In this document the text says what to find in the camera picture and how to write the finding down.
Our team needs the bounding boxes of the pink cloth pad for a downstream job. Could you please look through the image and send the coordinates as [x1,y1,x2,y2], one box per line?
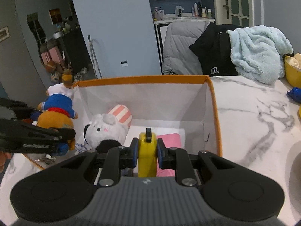
[156,133,183,178]

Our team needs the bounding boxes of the yellow toy canister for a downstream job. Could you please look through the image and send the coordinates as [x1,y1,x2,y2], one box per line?
[138,128,157,178]

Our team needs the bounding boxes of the white pink striped plush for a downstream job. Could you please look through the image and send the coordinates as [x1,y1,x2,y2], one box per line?
[83,104,133,153]

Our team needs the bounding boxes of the duck plush blue outfit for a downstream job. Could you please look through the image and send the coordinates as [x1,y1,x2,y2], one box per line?
[32,69,79,157]

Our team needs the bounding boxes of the orange cardboard box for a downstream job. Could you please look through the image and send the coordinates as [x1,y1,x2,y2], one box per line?
[22,74,223,170]

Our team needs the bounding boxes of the grey quilted jacket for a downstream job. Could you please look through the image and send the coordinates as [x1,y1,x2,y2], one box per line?
[162,21,210,75]

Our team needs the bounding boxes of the black jacket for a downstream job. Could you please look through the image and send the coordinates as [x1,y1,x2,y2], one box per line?
[189,22,241,76]

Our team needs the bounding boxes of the light blue fleece towel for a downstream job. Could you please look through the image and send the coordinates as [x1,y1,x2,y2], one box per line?
[227,25,293,85]

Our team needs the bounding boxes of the blue wrapped snack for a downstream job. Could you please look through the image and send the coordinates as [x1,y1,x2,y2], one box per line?
[287,87,301,104]

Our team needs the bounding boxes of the yellow bowl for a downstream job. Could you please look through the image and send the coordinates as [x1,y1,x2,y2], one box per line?
[284,53,301,88]

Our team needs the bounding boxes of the white glass panel door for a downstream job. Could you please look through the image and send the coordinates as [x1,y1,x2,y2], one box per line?
[214,0,254,27]

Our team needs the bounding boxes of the broom with grey handle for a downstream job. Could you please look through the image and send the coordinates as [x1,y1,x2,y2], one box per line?
[88,35,103,79]

